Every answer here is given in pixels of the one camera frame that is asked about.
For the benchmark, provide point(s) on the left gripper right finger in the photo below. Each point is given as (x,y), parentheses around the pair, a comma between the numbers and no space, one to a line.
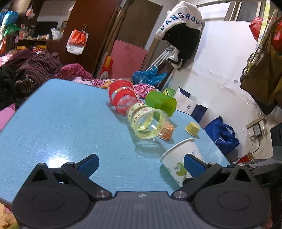
(202,174)

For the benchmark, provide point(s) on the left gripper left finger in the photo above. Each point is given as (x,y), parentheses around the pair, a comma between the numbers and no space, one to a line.
(79,174)

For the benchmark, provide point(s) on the white paper cup green print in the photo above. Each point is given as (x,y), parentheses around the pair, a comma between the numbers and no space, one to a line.
(173,158)

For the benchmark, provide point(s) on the green plastic cup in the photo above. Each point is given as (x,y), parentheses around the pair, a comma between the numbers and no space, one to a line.
(161,101)

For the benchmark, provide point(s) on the blue tote bag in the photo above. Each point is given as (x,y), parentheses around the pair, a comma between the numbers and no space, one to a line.
(222,135)

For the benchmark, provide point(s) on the yellow cupcake liner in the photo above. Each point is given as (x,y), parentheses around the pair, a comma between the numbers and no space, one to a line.
(192,128)

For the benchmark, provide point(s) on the orange polka dot cupcake liner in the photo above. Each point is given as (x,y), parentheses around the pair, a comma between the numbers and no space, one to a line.
(167,132)

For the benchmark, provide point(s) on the clear jar yellow tape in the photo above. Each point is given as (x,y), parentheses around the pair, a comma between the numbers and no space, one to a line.
(146,122)

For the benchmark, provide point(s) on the white navy paper bag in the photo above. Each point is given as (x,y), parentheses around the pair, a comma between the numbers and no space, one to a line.
(190,104)

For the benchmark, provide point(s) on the clear jar red tape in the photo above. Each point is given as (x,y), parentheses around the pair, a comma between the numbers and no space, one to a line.
(122,95)

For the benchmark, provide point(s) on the pink floral blanket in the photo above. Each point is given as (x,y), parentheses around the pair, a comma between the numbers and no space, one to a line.
(76,73)

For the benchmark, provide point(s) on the blue plastic bag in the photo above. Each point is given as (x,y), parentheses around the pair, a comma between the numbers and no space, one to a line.
(151,77)

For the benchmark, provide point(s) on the brown hanging bag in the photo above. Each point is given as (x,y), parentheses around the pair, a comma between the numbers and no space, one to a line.
(261,78)

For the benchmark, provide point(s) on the dark striped clothing pile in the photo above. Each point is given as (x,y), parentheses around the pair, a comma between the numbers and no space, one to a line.
(24,73)

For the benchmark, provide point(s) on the pink foam mat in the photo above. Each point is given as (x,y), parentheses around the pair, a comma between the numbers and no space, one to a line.
(127,59)

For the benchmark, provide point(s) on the orange white plastic bag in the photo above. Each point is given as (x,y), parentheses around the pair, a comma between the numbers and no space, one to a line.
(77,42)

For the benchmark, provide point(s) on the white hooded jacket with lettering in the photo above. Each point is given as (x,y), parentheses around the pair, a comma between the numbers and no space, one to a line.
(182,29)

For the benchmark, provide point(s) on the dark wooden wardrobe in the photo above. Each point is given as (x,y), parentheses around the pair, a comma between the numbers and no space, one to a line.
(94,15)

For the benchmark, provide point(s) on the red hanging plastic bag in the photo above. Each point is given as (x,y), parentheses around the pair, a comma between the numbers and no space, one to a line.
(255,27)

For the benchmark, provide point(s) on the wall power socket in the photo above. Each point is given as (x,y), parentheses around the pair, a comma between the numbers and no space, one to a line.
(256,128)

